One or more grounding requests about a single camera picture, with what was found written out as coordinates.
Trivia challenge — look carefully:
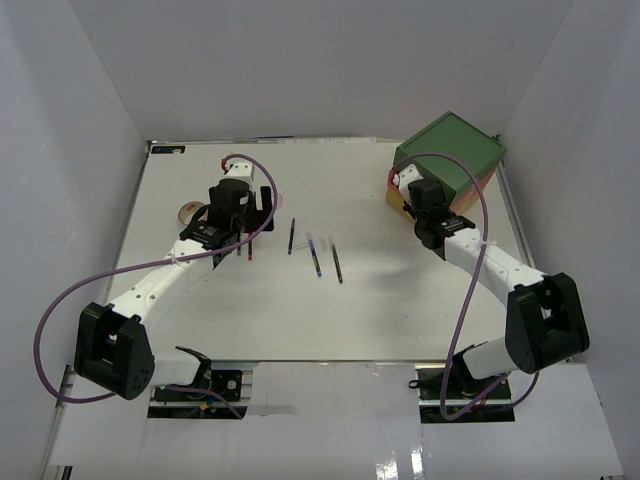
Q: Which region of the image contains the large clear tape roll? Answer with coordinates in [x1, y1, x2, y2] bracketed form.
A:
[178, 201, 204, 225]

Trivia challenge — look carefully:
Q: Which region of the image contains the purple pen refill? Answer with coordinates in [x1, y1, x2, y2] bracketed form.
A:
[287, 217, 296, 255]

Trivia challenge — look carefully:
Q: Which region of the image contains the blue pen refill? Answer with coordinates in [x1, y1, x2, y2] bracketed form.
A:
[308, 238, 322, 278]

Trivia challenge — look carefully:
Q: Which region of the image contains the black pen refill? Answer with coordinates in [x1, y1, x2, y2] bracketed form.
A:
[330, 243, 344, 285]

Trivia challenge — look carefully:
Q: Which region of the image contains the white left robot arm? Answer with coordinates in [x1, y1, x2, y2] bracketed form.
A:
[74, 178, 275, 400]

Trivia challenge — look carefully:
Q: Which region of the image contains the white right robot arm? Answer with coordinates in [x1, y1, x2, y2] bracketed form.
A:
[401, 178, 591, 399]

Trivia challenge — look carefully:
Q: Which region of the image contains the green drawer cabinet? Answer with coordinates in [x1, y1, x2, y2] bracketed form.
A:
[393, 112, 506, 203]

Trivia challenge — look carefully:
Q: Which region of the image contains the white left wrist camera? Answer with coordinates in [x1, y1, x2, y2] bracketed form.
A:
[222, 159, 255, 186]

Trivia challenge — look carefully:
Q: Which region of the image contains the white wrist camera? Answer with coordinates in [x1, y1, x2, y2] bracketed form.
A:
[222, 159, 255, 186]
[390, 164, 423, 197]

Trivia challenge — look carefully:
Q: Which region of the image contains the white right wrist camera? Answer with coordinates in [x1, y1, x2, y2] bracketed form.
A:
[390, 164, 423, 197]

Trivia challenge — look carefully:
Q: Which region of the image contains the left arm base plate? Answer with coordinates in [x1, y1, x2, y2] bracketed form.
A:
[147, 369, 252, 420]

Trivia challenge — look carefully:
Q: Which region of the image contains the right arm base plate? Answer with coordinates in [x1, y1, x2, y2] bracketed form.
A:
[407, 364, 515, 425]

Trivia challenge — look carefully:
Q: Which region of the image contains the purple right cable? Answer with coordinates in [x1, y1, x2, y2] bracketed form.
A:
[387, 152, 541, 421]

